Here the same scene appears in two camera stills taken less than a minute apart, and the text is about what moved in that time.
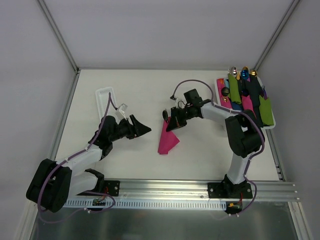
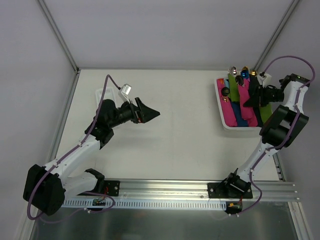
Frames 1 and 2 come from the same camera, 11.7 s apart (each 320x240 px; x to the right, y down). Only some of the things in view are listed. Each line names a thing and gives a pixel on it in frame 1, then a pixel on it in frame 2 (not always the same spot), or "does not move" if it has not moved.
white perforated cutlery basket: x=107 y=102 does not move
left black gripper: x=133 y=126 to x=138 y=110
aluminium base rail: x=154 y=190 does not move
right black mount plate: x=227 y=190 does not move
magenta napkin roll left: x=224 y=100 does not move
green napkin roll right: x=266 y=111 does not move
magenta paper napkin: x=168 y=139 to x=248 y=114
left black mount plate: x=112 y=187 does not move
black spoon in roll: x=225 y=91 does not move
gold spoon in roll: x=253 y=72 does not move
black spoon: x=165 y=115 to x=239 y=80
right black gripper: x=178 y=117 to x=260 y=95
